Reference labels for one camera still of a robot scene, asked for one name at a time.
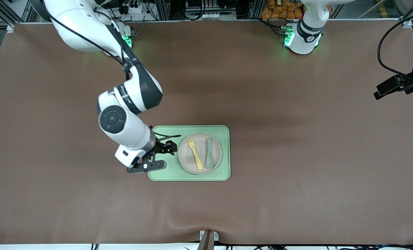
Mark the yellow plastic fork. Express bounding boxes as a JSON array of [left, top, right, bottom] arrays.
[[187, 137, 204, 170]]

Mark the white round plate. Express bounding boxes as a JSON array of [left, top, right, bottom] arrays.
[[178, 133, 222, 175]]

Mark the green rectangular tray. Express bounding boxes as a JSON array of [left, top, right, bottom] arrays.
[[147, 125, 231, 182]]

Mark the green plastic spoon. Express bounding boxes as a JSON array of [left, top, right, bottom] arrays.
[[205, 137, 215, 170]]

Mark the metal table clamp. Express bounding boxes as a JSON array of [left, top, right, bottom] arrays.
[[197, 230, 219, 250]]

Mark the brown table mat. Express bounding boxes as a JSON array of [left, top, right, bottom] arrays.
[[0, 19, 413, 245]]

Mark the orange packaged goods pile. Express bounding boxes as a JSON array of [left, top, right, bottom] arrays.
[[261, 0, 303, 20]]

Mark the white power strip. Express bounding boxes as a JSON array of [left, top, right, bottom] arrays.
[[121, 0, 148, 15]]

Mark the black cable to left gripper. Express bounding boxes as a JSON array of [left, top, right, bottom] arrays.
[[378, 10, 413, 84]]

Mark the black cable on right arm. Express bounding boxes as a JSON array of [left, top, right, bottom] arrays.
[[45, 12, 182, 141]]

